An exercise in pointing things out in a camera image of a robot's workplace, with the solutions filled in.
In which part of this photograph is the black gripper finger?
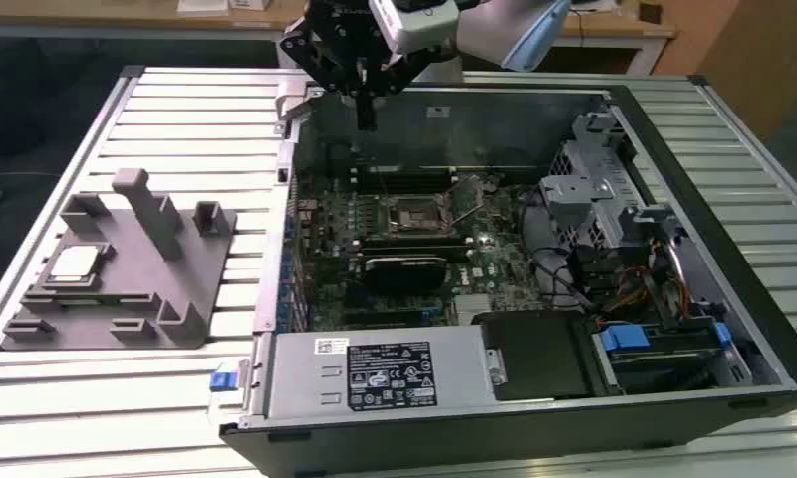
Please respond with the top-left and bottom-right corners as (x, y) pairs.
(277, 19), (369, 131)
(366, 44), (458, 131)

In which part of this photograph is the silver CPU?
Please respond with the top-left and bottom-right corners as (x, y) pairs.
(47, 244), (115, 286)

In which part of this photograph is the CPU socket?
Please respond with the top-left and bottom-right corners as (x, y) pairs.
(382, 195), (451, 236)

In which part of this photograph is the wooden desk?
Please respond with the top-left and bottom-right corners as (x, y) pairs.
(0, 0), (678, 64)

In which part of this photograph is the silver metal drive cage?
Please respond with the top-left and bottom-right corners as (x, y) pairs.
(537, 112), (672, 250)

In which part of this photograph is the black graphics card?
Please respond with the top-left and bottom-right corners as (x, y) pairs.
(361, 256), (450, 293)

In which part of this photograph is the green motherboard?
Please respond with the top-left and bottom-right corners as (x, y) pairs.
(290, 171), (573, 333)

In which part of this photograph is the small silver heatsink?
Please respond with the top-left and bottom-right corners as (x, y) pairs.
(454, 293), (490, 316)

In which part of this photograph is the black expansion slot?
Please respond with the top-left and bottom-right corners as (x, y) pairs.
(341, 309), (421, 324)

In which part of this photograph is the wooden cabinet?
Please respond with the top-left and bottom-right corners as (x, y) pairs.
(653, 0), (797, 145)

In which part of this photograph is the gray plastic parts rack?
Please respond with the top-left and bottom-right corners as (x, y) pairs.
(0, 167), (239, 353)

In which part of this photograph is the black plastic shroud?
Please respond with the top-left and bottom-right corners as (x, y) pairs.
(470, 311), (602, 402)

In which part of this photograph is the silver power supply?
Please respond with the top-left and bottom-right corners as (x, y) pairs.
(263, 331), (501, 417)

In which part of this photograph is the hard disk in blue carrier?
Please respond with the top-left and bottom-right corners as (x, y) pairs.
(593, 322), (733, 395)

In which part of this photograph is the black open PC case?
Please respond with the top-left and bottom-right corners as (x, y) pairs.
(217, 74), (797, 478)

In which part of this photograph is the gray metal bracket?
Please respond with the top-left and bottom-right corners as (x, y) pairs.
(274, 82), (313, 123)

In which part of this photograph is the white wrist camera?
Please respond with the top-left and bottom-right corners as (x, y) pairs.
(369, 0), (463, 54)

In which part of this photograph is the coloured wire bundle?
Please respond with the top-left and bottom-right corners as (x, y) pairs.
(594, 263), (696, 323)

